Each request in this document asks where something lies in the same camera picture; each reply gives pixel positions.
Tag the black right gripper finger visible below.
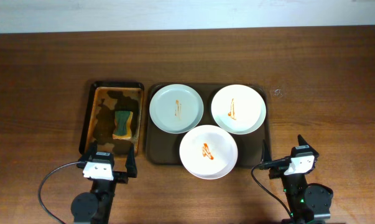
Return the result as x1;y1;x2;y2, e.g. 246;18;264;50
297;134;308;146
261;140;272;164

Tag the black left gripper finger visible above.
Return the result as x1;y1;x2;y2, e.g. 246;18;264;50
125;144;137;178
81;141;98;162

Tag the green yellow sponge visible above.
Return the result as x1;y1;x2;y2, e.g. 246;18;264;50
113;111;133;140

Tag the white plate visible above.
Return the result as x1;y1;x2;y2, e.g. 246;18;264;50
179;125;238;180
149;84;204;134
211;85;266;135

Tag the white plate front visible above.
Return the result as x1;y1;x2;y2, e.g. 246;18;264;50
179;125;238;180

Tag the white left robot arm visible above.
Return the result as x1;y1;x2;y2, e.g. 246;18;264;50
71;141;137;223

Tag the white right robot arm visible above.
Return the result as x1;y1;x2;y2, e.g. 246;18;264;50
251;134;333;223

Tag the large brown serving tray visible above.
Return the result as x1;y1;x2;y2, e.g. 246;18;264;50
144;83;271;169

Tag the small black water tray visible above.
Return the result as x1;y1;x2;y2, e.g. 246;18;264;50
78;81;144;157

